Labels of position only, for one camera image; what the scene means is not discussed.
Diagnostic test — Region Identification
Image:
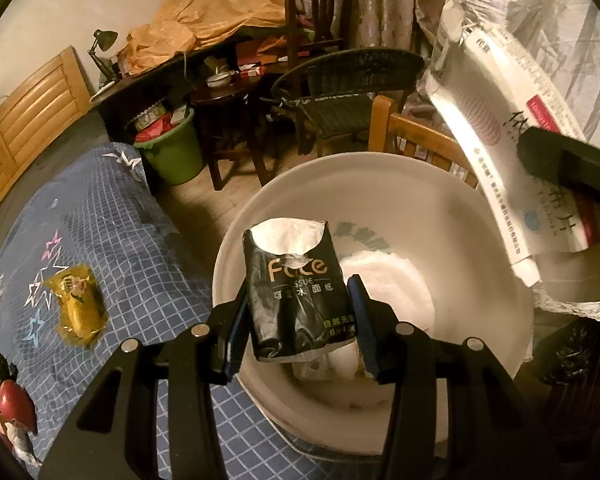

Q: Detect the patterned curtain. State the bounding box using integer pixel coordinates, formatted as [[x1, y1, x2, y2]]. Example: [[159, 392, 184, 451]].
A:
[[352, 0, 461, 126]]

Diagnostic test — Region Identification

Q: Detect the silvery plastic sheet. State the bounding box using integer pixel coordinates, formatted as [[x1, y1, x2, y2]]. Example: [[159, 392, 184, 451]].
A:
[[415, 0, 600, 331]]

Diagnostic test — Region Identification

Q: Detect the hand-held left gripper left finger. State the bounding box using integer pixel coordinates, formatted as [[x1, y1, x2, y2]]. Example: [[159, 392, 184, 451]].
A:
[[37, 292, 254, 480]]

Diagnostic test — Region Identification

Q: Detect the black desk lamp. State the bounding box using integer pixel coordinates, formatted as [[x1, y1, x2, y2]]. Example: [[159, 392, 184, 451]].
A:
[[87, 29, 120, 89]]

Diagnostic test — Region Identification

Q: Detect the long white carton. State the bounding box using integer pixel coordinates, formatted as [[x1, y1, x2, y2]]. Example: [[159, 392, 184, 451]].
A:
[[424, 25, 600, 289]]

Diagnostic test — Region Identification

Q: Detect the green plastic bucket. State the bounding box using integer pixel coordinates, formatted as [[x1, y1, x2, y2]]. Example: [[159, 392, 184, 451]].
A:
[[133, 107, 205, 186]]

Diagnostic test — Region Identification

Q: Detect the white plastic bucket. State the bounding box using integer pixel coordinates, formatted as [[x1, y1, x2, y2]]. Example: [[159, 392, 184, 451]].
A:
[[211, 152, 536, 454]]

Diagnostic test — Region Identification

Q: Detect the blue checked blanket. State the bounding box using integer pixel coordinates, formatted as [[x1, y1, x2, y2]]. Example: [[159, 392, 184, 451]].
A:
[[0, 142, 301, 480]]

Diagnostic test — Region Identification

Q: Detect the dark round stool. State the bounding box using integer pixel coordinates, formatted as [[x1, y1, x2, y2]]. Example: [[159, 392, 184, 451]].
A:
[[190, 72, 271, 191]]

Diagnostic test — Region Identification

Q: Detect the dark wooden chair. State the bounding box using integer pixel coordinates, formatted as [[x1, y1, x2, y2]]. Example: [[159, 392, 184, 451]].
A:
[[279, 0, 356, 81]]

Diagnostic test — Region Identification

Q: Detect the dark wooden desk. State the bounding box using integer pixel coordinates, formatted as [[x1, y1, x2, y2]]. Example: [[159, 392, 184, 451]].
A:
[[90, 35, 291, 141]]

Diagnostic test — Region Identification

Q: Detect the dark crumpled wrapper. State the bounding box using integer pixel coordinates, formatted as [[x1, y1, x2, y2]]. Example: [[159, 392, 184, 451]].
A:
[[0, 352, 19, 386]]

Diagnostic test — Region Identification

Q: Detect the red plastic bag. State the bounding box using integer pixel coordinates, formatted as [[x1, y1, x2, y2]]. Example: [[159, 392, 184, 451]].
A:
[[135, 115, 174, 144]]

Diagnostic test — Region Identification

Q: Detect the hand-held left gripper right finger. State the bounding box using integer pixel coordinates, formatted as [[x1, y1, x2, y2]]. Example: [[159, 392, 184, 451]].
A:
[[346, 275, 561, 480]]

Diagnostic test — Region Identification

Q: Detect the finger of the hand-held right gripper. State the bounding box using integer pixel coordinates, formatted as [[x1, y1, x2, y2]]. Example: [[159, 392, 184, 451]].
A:
[[517, 126, 600, 206]]

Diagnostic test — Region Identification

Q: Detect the black tissue packet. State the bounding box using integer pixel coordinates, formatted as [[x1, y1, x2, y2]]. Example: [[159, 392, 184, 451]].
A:
[[242, 217, 366, 364]]

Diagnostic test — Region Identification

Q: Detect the white tissue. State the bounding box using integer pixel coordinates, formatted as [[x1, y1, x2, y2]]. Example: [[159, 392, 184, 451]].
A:
[[7, 417, 39, 466]]

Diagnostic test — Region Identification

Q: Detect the light wooden chair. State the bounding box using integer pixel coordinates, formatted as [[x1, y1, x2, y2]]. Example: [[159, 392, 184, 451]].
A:
[[367, 95, 481, 189]]

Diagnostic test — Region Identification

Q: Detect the orange plastic sheet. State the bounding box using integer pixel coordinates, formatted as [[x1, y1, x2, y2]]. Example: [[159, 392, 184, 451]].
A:
[[117, 0, 294, 79]]

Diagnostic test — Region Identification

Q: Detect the grey bed sheet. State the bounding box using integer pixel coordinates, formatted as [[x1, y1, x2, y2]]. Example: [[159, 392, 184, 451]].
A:
[[0, 107, 126, 241]]

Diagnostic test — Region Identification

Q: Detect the gold snack packet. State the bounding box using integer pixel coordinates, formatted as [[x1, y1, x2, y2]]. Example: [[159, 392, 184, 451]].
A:
[[45, 265, 109, 349]]

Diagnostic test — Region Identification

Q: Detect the wooden bed headboard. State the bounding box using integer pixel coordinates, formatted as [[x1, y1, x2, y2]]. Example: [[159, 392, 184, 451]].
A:
[[0, 45, 94, 234]]

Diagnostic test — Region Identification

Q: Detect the red apple-shaped box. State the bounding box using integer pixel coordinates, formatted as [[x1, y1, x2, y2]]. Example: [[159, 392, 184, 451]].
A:
[[0, 380, 36, 436]]

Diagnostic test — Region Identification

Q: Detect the black trash bag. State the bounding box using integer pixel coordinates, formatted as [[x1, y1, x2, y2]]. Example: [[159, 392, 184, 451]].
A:
[[535, 317, 600, 391]]

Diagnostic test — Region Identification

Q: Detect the dark wicker chair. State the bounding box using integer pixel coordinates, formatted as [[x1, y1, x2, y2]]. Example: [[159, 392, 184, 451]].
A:
[[270, 47, 426, 159]]

